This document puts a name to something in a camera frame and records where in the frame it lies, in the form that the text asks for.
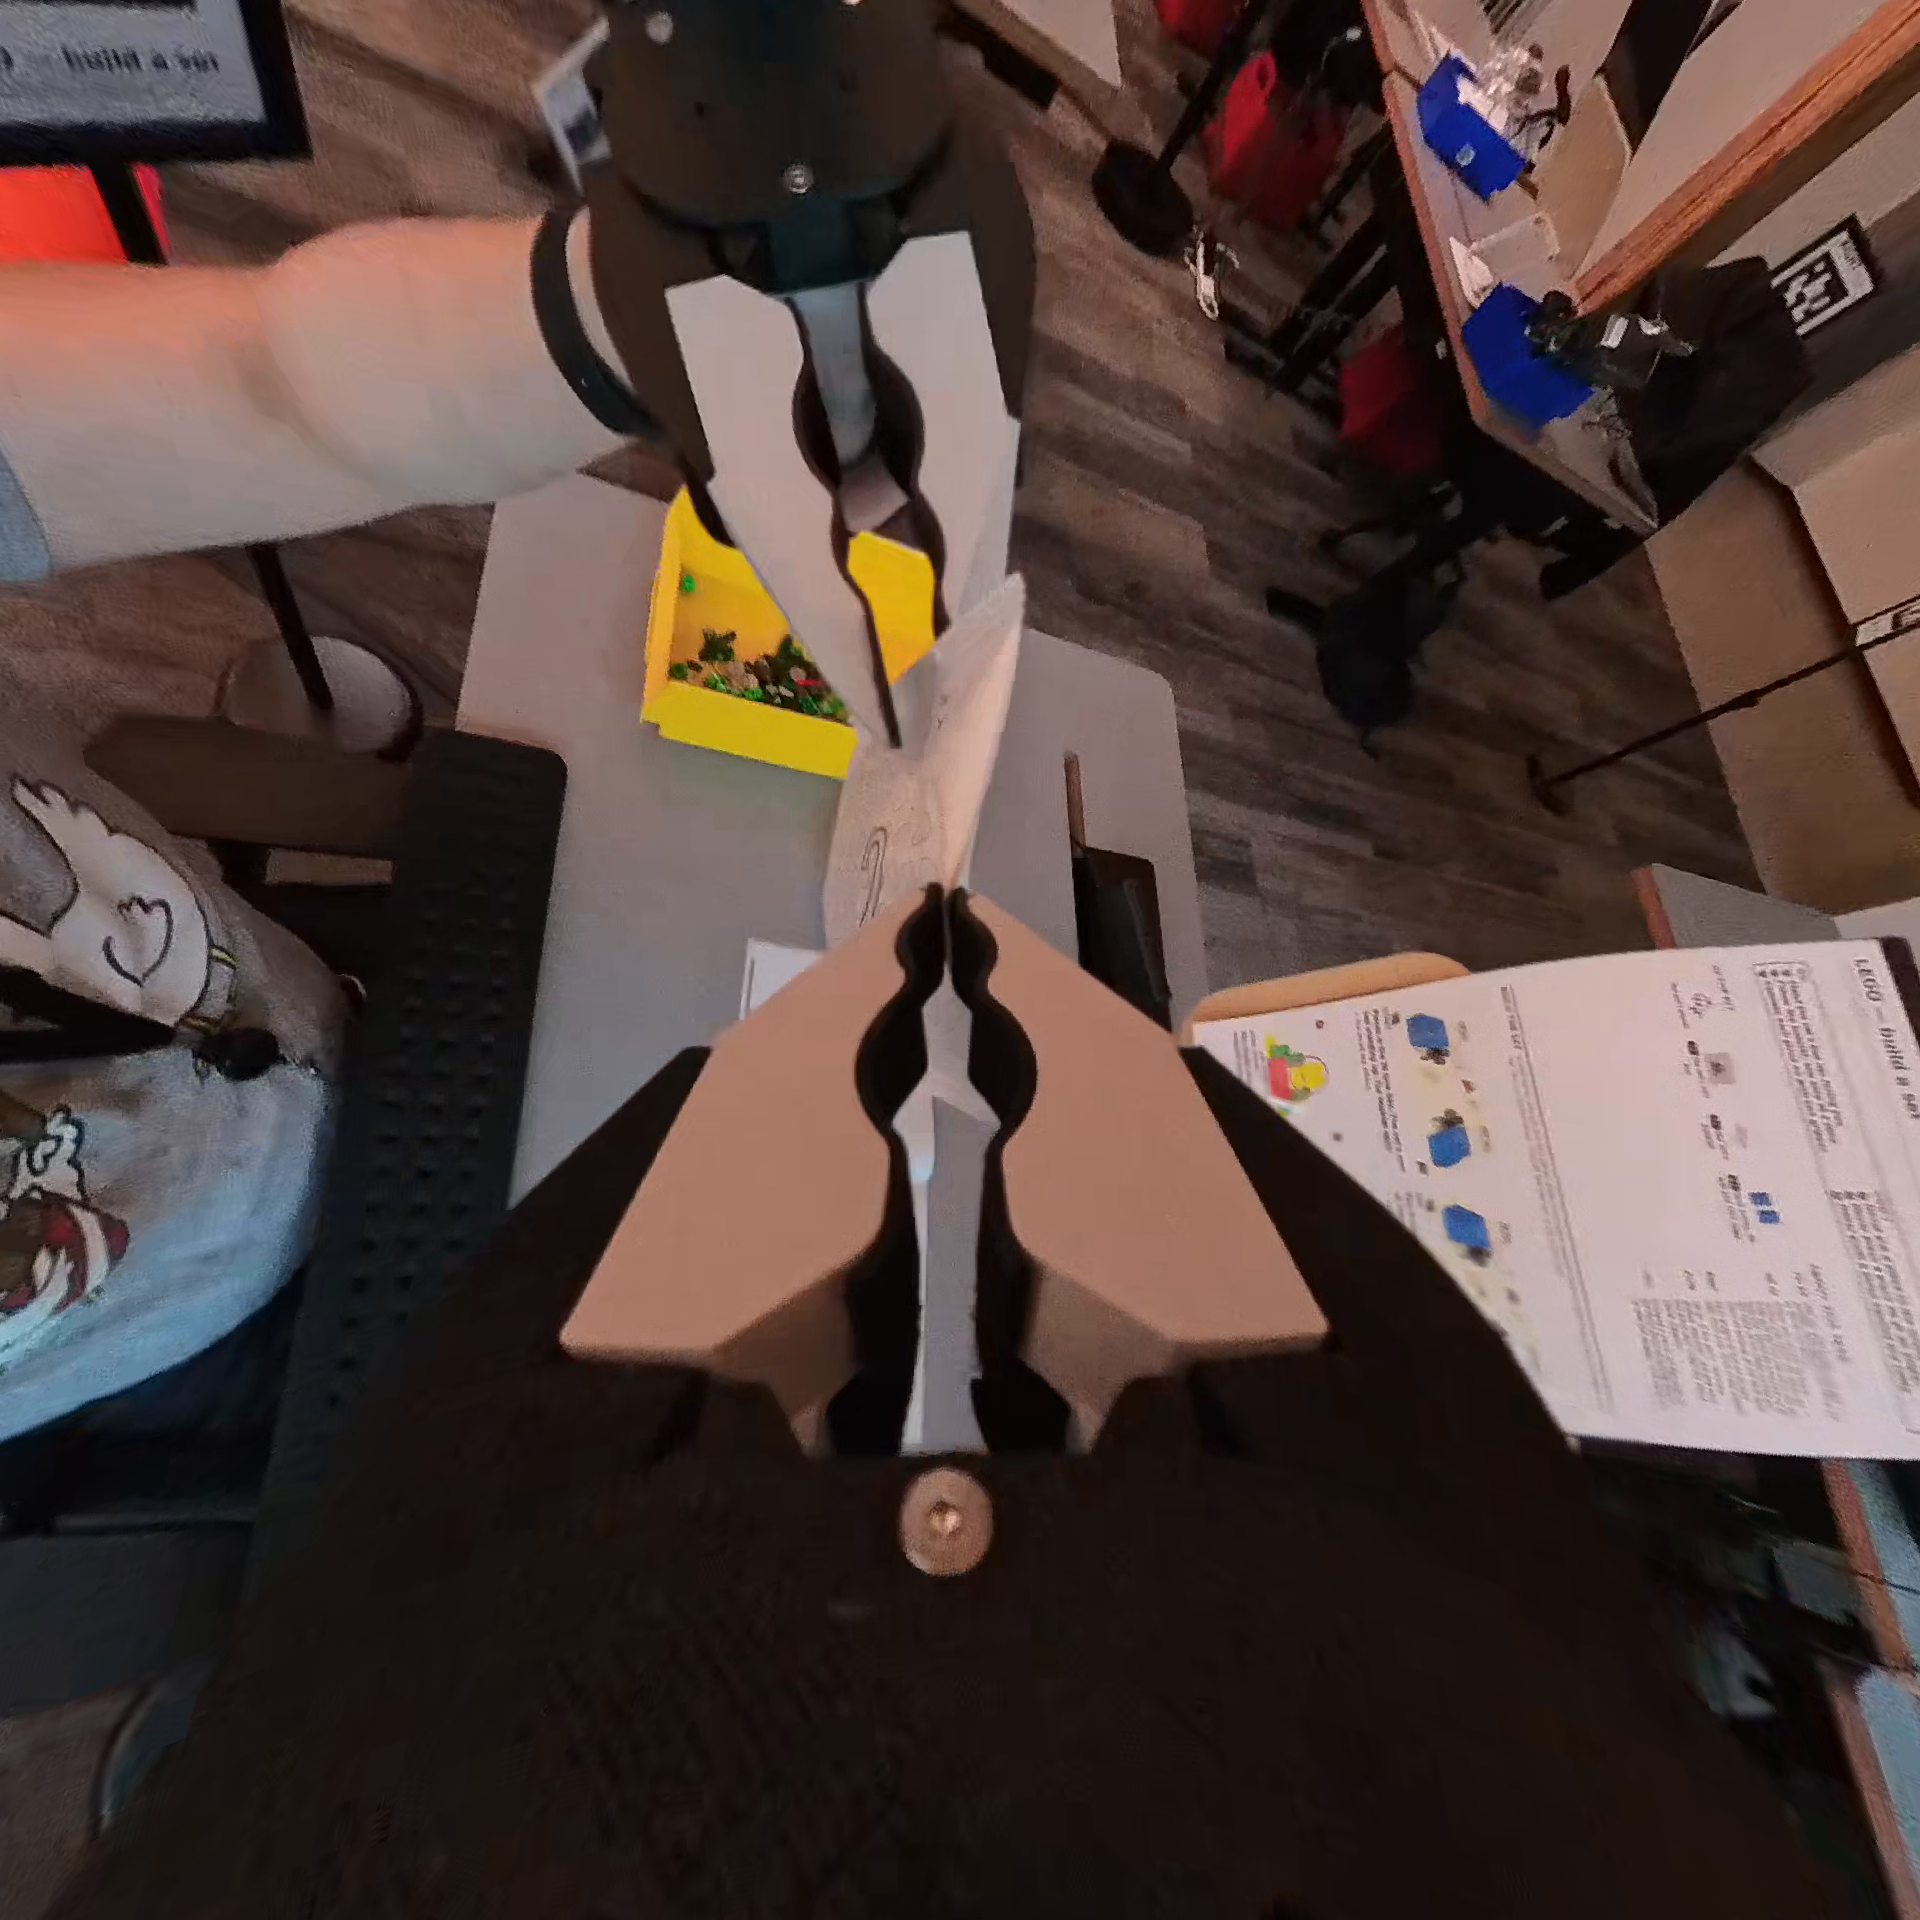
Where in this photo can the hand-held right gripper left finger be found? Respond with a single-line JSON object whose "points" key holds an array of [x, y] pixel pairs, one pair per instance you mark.
{"points": [[733, 1200]]}

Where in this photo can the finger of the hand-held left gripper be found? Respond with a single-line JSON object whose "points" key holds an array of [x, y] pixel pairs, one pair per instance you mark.
{"points": [[751, 437], [951, 392]]}

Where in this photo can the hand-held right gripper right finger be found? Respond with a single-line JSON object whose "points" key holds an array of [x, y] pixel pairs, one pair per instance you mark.
{"points": [[1167, 1200]]}

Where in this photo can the yellow plastic bin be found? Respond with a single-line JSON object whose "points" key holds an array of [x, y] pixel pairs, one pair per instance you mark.
{"points": [[751, 743]]}

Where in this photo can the white paper bag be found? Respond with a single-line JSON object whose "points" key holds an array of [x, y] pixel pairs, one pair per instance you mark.
{"points": [[930, 809]]}

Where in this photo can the person's left forearm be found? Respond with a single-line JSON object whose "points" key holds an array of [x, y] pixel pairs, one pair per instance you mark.
{"points": [[305, 392]]}

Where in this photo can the black wristband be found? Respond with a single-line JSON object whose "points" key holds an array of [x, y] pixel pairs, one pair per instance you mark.
{"points": [[576, 379]]}

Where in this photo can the pile of green toy pieces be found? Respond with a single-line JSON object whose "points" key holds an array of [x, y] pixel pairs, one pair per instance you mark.
{"points": [[766, 678]]}

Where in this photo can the black pole stand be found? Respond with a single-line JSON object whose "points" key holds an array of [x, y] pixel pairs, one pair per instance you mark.
{"points": [[1139, 198]]}

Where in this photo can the black case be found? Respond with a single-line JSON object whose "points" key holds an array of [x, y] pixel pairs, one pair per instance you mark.
{"points": [[1119, 917]]}

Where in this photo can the black mesh chair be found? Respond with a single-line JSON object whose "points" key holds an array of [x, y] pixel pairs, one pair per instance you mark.
{"points": [[433, 1052]]}

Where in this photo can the instruction board on stand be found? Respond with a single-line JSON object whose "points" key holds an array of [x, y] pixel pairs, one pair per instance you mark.
{"points": [[1650, 1200]]}

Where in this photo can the black sign stand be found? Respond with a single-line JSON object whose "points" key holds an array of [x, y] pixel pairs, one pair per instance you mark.
{"points": [[292, 629]]}

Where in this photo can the person's grey printed t-shirt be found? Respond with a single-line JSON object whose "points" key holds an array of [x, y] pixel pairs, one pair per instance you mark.
{"points": [[180, 1200]]}

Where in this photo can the blue plastic bin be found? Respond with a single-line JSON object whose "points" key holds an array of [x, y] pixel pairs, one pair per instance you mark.
{"points": [[1520, 365], [1469, 133]]}

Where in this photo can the black and white marker sign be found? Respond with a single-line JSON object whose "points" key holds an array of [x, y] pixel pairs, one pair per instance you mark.
{"points": [[133, 63]]}

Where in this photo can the orange traffic cone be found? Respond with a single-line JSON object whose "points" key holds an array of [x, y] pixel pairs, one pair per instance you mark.
{"points": [[61, 217]]}

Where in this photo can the cardboard box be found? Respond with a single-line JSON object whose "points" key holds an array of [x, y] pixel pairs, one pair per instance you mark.
{"points": [[1801, 678]]}

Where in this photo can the black frame table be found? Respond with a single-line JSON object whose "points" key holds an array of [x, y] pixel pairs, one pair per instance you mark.
{"points": [[1603, 467]]}

